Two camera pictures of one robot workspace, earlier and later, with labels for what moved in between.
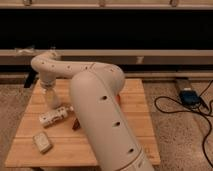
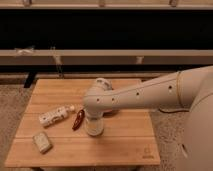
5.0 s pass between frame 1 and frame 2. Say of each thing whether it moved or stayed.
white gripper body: moved
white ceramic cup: moved
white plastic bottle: stayed
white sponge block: stayed
